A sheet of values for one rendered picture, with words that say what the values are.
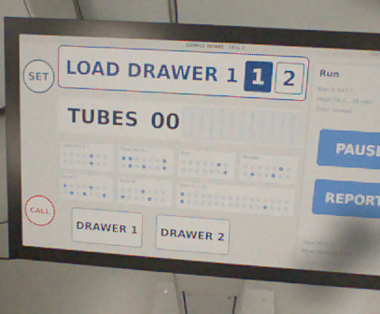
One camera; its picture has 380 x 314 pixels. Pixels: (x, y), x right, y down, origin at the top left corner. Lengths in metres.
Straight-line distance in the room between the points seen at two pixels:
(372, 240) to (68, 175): 0.38
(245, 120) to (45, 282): 1.34
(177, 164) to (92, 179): 0.11
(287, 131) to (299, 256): 0.16
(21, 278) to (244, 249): 1.33
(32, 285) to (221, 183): 1.31
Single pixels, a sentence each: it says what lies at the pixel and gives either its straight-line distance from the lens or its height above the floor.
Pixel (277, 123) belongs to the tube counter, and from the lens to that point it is 0.44.
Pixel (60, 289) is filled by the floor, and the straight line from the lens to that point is 1.63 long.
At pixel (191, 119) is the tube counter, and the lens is 0.44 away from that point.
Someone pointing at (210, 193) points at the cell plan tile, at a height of 1.05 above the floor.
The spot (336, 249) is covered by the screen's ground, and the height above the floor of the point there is 1.00.
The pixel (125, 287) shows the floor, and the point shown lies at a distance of 1.56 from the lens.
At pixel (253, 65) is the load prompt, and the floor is 1.16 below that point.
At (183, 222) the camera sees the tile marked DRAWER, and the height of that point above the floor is 1.02.
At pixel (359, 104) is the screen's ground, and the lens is 0.46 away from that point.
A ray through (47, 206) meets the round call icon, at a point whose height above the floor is 1.02.
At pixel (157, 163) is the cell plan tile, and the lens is 0.45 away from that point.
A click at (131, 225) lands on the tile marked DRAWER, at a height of 1.01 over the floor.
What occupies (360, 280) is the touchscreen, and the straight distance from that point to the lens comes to 0.51.
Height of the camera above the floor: 1.41
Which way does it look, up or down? 48 degrees down
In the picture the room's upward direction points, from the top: straight up
